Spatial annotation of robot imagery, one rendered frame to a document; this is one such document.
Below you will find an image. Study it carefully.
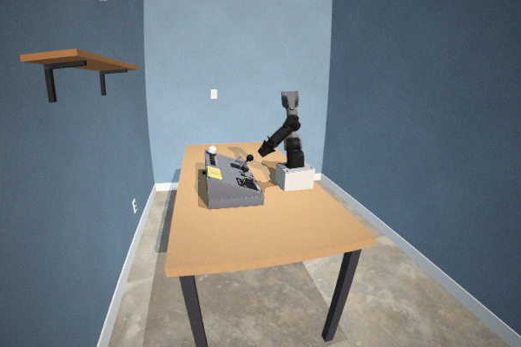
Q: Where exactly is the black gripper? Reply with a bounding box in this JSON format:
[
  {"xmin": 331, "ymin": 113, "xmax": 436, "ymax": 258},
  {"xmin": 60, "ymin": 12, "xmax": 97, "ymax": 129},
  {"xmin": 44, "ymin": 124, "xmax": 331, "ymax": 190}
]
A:
[{"xmin": 258, "ymin": 132, "xmax": 284, "ymax": 158}]

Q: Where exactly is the grey control panel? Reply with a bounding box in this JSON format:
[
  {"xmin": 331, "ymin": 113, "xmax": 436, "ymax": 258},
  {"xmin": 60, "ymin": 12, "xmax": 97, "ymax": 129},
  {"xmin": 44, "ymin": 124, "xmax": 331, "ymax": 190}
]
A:
[{"xmin": 202, "ymin": 146, "xmax": 264, "ymax": 210}]

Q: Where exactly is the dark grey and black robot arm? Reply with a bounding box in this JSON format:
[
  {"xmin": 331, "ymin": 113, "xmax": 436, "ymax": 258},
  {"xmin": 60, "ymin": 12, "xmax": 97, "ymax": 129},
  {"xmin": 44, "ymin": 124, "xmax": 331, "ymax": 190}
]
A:
[{"xmin": 276, "ymin": 91, "xmax": 304, "ymax": 169}]

